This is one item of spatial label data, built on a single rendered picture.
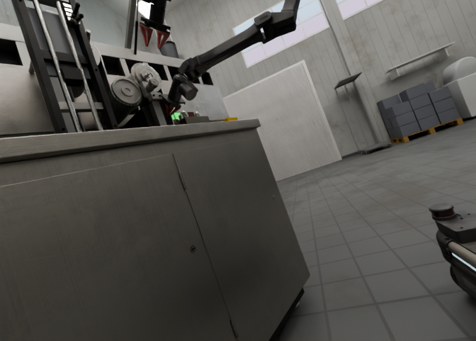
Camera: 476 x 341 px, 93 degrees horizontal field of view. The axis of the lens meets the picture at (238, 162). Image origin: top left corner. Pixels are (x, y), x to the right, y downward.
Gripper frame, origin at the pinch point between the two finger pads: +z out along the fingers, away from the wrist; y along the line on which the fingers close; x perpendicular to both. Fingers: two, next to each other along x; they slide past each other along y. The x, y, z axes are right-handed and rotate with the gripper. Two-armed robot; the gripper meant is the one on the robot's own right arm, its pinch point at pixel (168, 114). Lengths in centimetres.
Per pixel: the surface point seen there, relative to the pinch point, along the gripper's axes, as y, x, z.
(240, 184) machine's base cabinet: 0, -52, -3
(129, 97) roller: -17.7, 5.4, -5.4
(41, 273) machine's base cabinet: -62, -52, -3
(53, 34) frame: -41.6, 13.9, -22.2
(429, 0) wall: 743, 85, -263
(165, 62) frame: 36, 61, 0
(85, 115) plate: -25.0, 27.0, 19.5
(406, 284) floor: 38, -125, -2
